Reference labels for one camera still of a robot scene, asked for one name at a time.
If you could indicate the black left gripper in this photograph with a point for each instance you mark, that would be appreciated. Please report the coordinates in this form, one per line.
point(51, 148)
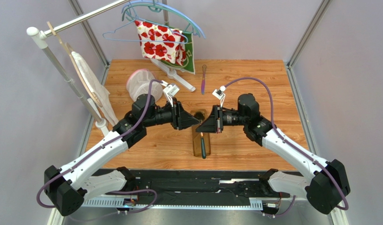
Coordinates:
point(181, 119)

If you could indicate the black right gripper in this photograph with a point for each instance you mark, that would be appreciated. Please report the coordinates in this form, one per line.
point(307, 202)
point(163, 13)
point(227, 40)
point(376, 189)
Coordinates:
point(218, 118)

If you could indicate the gold spoon black handle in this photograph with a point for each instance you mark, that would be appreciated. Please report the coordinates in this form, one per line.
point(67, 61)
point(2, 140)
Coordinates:
point(200, 116)

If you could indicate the brown cloth napkin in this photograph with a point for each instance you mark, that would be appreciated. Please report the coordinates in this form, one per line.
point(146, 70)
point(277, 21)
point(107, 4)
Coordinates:
point(196, 137)

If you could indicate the purple handled knife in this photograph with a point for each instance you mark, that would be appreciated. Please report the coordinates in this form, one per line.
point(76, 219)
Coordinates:
point(203, 82)

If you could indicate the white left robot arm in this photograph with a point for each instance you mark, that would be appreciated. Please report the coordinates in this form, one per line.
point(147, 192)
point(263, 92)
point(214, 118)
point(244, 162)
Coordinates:
point(101, 149)

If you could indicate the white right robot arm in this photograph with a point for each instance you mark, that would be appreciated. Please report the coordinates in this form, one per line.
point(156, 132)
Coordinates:
point(291, 149)

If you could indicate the green patterned cloth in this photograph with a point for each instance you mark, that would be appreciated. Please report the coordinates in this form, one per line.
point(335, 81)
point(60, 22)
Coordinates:
point(188, 65)

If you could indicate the white mesh laundry basket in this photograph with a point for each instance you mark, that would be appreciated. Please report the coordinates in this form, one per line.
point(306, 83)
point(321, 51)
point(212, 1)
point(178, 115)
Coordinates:
point(138, 84)

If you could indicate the red floral cloth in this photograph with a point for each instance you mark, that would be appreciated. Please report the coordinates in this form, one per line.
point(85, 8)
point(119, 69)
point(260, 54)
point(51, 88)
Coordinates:
point(161, 43)

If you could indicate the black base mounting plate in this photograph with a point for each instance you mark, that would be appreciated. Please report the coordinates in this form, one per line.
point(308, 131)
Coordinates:
point(203, 188)

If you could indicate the white mesh garment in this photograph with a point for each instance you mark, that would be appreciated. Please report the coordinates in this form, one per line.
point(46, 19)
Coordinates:
point(98, 93)

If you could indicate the teal plastic hanger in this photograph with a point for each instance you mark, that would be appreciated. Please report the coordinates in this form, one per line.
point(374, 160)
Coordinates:
point(147, 6)

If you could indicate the blue plastic hanger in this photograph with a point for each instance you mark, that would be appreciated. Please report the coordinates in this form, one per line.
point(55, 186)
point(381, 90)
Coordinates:
point(176, 14)

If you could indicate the wooden hanger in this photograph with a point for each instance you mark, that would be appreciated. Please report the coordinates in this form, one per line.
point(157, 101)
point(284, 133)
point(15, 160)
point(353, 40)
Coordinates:
point(67, 47)

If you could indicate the white clothes rack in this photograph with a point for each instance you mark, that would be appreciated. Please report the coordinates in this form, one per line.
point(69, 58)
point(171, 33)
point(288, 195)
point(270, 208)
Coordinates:
point(40, 37)

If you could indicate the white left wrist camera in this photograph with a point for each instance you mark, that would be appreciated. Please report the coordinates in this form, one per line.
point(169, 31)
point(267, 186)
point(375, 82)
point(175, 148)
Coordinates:
point(169, 91)

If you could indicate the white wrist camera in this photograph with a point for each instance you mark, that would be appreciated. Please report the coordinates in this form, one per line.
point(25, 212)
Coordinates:
point(169, 91)
point(219, 94)

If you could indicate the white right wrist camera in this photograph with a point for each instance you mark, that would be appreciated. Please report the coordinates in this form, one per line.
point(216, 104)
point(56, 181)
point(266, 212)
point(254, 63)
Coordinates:
point(219, 94)

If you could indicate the aluminium frame rail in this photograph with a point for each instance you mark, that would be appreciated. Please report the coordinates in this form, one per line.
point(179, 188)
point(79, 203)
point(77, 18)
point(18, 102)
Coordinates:
point(139, 198)

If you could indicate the light blue wire hanger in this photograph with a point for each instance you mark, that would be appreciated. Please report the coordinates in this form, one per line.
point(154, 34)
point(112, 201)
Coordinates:
point(149, 31)

